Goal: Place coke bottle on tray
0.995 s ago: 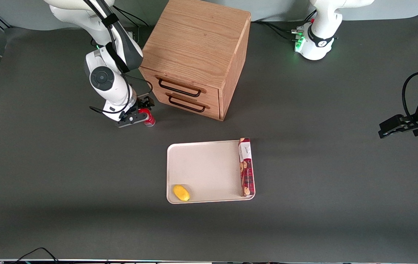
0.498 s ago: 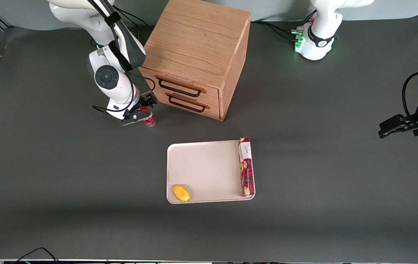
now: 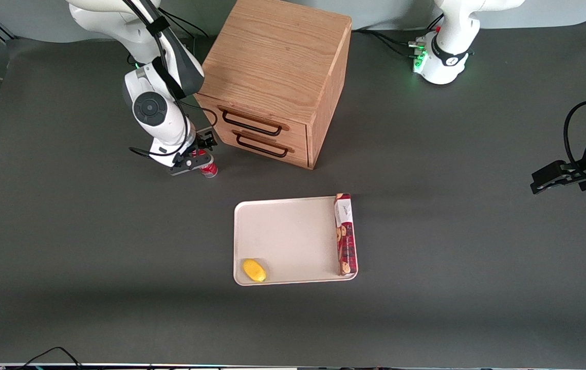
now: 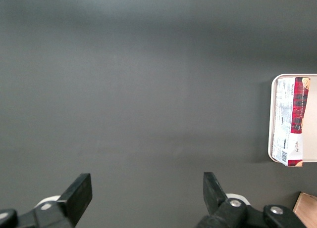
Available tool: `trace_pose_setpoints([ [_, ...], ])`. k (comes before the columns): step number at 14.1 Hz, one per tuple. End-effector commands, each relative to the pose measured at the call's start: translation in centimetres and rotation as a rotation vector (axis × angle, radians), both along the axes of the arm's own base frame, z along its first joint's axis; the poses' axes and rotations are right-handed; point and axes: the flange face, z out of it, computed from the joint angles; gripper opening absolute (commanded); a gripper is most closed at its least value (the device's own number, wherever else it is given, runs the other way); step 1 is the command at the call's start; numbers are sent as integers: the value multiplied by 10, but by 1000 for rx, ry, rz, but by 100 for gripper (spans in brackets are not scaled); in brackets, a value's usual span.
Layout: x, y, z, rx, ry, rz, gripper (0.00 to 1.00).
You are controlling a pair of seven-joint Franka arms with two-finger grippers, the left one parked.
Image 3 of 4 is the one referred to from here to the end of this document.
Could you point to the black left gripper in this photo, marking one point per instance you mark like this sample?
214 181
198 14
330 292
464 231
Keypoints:
573 172

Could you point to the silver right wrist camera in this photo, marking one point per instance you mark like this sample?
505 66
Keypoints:
198 163

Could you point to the red coke bottle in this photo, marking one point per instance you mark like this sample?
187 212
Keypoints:
209 171

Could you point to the red tartan cookie box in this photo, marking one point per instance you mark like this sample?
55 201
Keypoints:
345 241

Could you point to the cream plastic tray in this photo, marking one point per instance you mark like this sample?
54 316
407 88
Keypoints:
293 236

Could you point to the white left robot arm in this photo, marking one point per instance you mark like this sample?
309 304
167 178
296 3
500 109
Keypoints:
452 31

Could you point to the wooden drawer front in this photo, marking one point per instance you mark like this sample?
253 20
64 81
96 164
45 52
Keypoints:
298 154
293 131

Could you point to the yellow lemon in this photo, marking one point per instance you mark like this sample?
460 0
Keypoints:
254 270

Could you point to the dark grey table mat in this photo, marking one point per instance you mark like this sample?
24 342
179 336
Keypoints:
118 246

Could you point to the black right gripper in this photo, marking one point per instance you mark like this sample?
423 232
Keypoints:
203 142

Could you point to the wooden drawer cabinet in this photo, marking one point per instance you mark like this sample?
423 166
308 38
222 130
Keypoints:
272 56

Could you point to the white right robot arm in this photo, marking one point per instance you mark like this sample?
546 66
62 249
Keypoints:
162 118

